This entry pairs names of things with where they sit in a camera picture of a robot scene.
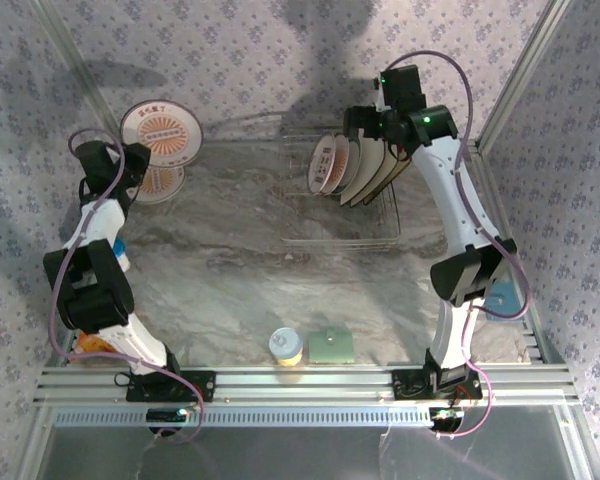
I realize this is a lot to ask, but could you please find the floral square plate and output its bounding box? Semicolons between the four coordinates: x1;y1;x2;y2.
364;149;412;205

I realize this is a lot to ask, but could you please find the orange patterned round plate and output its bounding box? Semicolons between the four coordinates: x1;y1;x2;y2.
329;133;352;196

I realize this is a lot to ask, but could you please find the red lettered green rimmed plate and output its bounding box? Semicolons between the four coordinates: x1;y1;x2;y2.
307;132;337;195

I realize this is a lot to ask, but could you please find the blue lidded white jar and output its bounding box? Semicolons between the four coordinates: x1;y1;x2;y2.
111;238;132;274

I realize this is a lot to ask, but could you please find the orange snack bag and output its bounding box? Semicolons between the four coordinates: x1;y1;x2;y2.
72;329;121;357

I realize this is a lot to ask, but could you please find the blue square pad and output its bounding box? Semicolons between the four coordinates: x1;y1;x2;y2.
483;282;525;324

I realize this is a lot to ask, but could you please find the green square pad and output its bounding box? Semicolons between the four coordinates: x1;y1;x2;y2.
307;327;356;365

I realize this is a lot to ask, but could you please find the silver lidded yellow can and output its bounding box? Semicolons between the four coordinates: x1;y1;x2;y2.
268;327;304;367

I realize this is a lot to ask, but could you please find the black controller board with LED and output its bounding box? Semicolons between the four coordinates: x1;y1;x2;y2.
146;407;189;425
428;406;467;432

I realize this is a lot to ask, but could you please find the aluminium corner post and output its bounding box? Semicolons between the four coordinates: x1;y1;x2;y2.
473;0;572;150
29;0;132;151

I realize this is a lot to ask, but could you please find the silver wire dish rack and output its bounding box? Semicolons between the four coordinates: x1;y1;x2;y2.
278;124;401;254

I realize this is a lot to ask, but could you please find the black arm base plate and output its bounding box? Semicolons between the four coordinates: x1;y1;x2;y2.
392;369;484;401
126;370;217;403

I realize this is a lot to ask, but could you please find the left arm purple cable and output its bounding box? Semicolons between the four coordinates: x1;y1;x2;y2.
47;128;206;447

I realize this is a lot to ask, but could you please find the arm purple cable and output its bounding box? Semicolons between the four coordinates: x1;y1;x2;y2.
47;128;206;447
387;49;534;441

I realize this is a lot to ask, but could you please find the wide aluminium extrusion rail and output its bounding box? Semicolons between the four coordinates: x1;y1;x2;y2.
32;364;580;407

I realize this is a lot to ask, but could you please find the grey slotted cable duct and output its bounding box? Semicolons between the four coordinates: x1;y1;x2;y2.
51;405;434;429

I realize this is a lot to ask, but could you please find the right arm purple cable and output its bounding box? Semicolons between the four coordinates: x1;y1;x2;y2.
387;49;534;441

